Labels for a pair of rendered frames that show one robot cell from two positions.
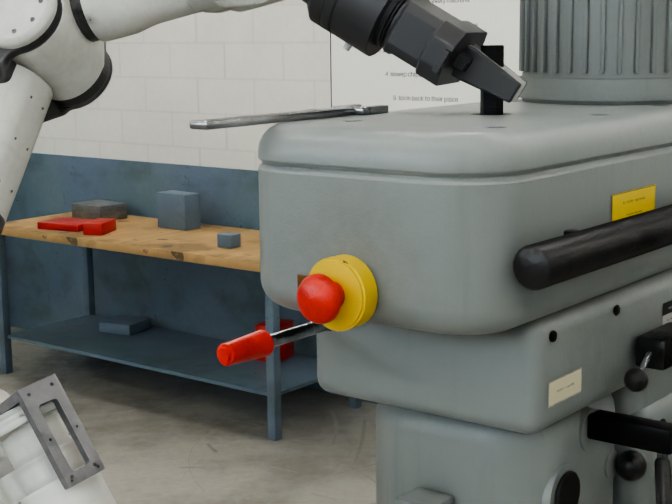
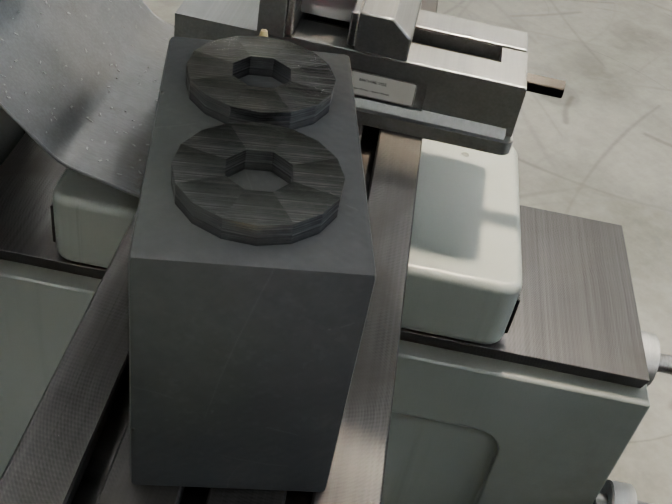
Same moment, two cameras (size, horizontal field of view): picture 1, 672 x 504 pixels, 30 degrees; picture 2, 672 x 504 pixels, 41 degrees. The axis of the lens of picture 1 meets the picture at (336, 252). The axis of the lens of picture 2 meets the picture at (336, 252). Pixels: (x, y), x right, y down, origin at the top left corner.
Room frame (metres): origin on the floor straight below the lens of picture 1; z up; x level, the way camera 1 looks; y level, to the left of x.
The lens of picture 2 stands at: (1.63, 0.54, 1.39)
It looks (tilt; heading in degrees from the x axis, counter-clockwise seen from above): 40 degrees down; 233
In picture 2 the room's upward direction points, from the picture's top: 11 degrees clockwise
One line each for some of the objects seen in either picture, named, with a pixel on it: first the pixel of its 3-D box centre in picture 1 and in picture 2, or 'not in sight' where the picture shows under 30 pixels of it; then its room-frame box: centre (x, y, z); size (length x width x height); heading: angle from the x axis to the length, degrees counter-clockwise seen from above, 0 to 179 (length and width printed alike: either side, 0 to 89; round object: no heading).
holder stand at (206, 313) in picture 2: not in sight; (247, 250); (1.41, 0.17, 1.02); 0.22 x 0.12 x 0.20; 63
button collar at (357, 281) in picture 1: (341, 292); not in sight; (0.99, 0.00, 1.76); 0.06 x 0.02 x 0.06; 52
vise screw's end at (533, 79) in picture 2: not in sight; (543, 85); (0.99, -0.01, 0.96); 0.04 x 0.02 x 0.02; 140
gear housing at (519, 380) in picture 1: (512, 325); not in sight; (1.20, -0.17, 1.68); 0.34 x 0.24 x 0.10; 142
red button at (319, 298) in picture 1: (323, 297); not in sight; (0.97, 0.01, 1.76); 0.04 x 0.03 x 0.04; 52
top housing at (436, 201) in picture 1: (498, 197); not in sight; (1.18, -0.16, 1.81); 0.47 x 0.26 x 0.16; 142
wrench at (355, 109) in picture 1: (292, 115); not in sight; (1.11, 0.04, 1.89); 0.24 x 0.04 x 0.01; 143
